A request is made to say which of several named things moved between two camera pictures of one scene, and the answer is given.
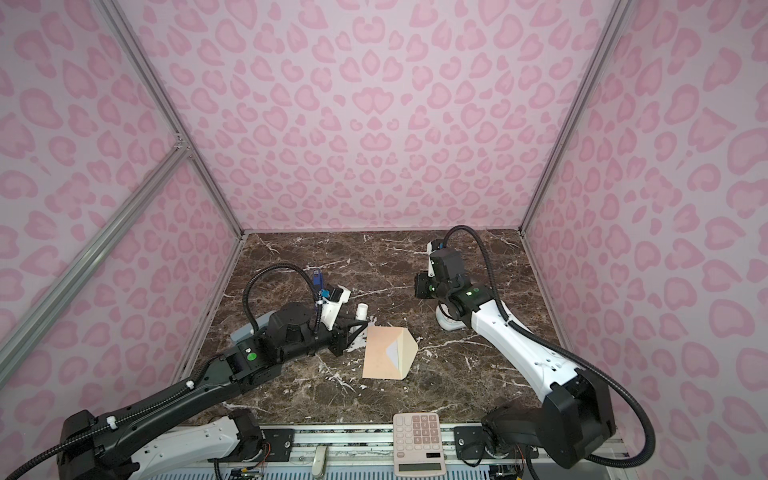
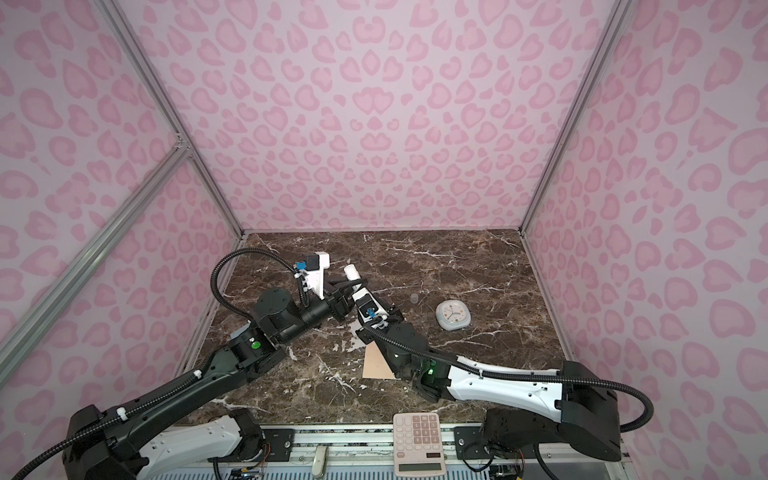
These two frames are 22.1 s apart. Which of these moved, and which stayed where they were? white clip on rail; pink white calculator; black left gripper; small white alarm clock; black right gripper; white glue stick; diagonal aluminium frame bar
Moved: black left gripper; white glue stick; black right gripper
Stayed: small white alarm clock; white clip on rail; pink white calculator; diagonal aluminium frame bar
